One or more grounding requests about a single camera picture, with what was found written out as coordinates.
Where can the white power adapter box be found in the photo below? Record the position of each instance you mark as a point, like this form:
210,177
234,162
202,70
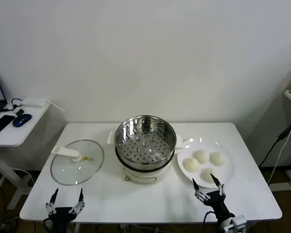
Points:
34,102

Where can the black smartphone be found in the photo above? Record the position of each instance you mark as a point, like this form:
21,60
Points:
1,125

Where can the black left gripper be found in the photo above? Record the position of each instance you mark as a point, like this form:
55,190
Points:
61,216

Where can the blue computer mouse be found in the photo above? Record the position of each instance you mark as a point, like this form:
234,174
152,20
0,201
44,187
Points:
21,120

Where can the stainless steel steamer basket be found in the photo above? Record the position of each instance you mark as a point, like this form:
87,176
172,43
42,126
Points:
160,131

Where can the white round plate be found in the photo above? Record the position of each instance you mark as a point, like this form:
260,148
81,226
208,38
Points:
227,170

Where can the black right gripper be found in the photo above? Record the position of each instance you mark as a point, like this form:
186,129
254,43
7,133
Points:
218,204

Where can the white steamed baozi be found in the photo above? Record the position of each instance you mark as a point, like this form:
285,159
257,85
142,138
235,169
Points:
191,165
208,175
217,159
200,156

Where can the white electric cooker pot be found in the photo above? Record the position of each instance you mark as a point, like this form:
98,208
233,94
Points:
140,176

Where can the white side table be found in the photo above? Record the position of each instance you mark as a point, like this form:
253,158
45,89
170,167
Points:
19,136

